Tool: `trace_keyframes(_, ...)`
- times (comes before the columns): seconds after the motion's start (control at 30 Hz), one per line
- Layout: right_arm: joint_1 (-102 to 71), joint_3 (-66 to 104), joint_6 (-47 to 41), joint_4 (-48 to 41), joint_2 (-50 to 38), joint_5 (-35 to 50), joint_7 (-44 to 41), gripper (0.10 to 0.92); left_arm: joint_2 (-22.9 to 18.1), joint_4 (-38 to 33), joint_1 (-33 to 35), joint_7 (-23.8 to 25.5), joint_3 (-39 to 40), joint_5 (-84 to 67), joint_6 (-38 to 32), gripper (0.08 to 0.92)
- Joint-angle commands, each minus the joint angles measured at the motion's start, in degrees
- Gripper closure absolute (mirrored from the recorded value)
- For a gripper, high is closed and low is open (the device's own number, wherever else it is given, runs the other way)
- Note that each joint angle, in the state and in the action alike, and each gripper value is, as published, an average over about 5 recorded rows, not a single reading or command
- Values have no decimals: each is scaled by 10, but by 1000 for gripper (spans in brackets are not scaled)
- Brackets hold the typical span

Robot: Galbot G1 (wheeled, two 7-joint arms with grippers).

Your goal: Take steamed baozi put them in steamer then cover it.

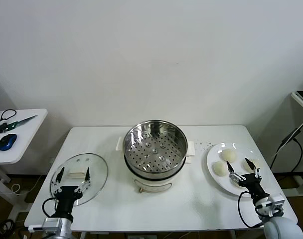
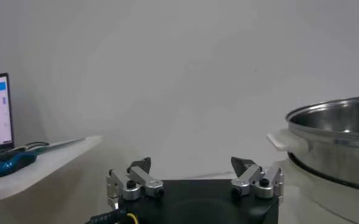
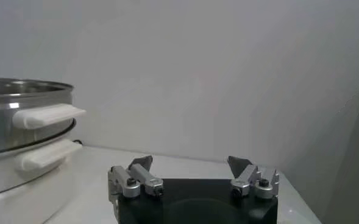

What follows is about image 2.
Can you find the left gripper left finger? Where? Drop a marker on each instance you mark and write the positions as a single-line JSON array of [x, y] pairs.
[[148, 184]]

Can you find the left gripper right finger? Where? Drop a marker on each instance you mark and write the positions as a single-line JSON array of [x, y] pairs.
[[249, 175]]

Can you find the stainless steel steamer basket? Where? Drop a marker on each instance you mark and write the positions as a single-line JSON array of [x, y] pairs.
[[334, 158]]

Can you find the cream electric cooker base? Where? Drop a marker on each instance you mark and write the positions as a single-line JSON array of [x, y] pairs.
[[313, 198]]

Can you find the white side table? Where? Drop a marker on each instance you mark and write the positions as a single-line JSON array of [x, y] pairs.
[[45, 164]]

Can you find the blue computer mouse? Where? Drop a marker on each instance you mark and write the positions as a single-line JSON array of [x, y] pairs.
[[5, 164]]

